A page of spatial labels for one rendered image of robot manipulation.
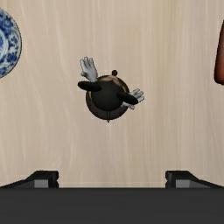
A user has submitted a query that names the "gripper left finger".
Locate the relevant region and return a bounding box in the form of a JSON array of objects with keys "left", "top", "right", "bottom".
[{"left": 0, "top": 170, "right": 60, "bottom": 189}]

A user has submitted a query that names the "blue and white plate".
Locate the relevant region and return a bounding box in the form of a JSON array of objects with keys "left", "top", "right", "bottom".
[{"left": 0, "top": 8, "right": 23, "bottom": 80}]

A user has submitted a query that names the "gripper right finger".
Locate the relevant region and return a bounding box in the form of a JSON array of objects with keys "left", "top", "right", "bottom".
[{"left": 164, "top": 170, "right": 224, "bottom": 189}]

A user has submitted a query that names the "orange carrot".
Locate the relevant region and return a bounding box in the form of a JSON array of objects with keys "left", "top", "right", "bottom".
[{"left": 213, "top": 19, "right": 224, "bottom": 86}]

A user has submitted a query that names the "small toy figure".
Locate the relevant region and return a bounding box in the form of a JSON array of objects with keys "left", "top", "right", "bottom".
[{"left": 77, "top": 56, "right": 145, "bottom": 123}]

